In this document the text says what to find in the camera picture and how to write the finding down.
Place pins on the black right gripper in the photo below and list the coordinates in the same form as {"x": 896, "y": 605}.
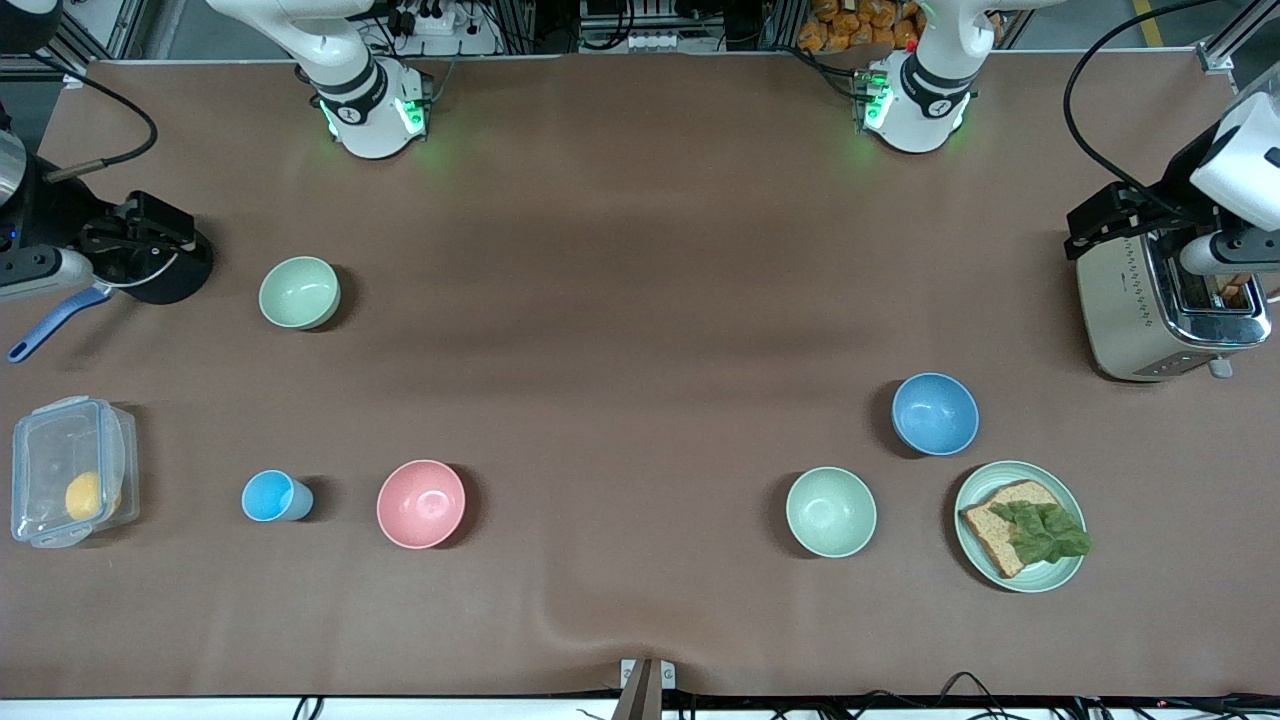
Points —
{"x": 58, "y": 216}

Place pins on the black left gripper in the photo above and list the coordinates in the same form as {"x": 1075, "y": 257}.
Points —
{"x": 1176, "y": 197}

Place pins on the pale green bowl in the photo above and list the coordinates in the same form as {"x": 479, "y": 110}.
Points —
{"x": 298, "y": 292}
{"x": 830, "y": 511}

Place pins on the blue bowl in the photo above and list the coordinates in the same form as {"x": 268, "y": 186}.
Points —
{"x": 935, "y": 413}

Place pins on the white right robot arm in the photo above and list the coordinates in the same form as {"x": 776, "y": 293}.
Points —
{"x": 370, "y": 120}

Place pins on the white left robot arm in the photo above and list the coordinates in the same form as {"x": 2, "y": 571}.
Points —
{"x": 915, "y": 110}

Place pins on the pink bowl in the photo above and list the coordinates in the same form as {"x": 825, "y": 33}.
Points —
{"x": 421, "y": 503}

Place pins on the silver beige toaster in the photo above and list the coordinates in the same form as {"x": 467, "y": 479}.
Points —
{"x": 1125, "y": 310}

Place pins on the brown toast slice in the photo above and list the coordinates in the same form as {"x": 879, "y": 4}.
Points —
{"x": 1235, "y": 292}

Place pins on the clear plastic lidded container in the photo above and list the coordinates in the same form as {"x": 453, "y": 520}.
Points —
{"x": 45, "y": 450}

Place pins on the yellow round fruit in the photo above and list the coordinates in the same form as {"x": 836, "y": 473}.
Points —
{"x": 85, "y": 495}

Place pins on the light blue cup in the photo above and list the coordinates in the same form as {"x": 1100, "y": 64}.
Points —
{"x": 268, "y": 496}

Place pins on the bag of orange snacks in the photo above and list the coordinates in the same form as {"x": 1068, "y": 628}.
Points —
{"x": 850, "y": 25}

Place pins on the green lettuce leaf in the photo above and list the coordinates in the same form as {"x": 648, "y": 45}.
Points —
{"x": 1045, "y": 535}

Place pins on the brown bread slice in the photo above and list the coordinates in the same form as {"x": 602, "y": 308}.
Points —
{"x": 985, "y": 530}

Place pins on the white power strip with plugs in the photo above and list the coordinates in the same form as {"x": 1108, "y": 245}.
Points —
{"x": 440, "y": 40}

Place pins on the pale green plate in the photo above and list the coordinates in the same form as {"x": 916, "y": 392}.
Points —
{"x": 975, "y": 555}

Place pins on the brown table cover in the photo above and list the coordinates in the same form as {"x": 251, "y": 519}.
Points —
{"x": 640, "y": 300}

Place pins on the small white socket strip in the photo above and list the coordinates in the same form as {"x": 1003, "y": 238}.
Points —
{"x": 660, "y": 42}

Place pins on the metal table clamp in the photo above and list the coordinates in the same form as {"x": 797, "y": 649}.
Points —
{"x": 645, "y": 680}

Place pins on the aluminium frame profile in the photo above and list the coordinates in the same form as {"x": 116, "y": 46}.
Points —
{"x": 1235, "y": 40}
{"x": 95, "y": 30}

